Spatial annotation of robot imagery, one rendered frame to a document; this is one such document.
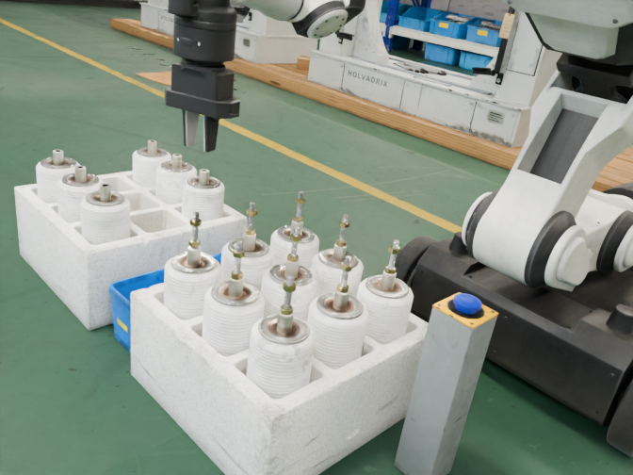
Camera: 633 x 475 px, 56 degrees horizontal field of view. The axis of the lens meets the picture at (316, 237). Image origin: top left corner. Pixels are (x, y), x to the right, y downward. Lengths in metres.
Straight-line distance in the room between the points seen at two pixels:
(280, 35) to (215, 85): 3.41
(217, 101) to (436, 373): 0.51
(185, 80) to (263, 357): 0.42
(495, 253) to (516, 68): 1.99
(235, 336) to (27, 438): 0.37
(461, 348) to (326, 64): 2.94
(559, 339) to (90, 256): 0.90
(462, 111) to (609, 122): 2.01
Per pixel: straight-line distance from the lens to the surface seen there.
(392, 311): 1.00
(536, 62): 2.95
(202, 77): 0.90
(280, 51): 4.31
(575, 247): 1.06
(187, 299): 1.01
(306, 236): 1.16
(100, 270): 1.25
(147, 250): 1.28
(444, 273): 1.29
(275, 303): 1.00
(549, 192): 1.07
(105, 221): 1.25
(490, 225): 1.07
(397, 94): 3.31
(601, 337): 1.19
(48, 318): 1.37
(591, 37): 1.00
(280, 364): 0.85
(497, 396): 1.29
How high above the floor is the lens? 0.74
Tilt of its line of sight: 25 degrees down
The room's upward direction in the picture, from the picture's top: 8 degrees clockwise
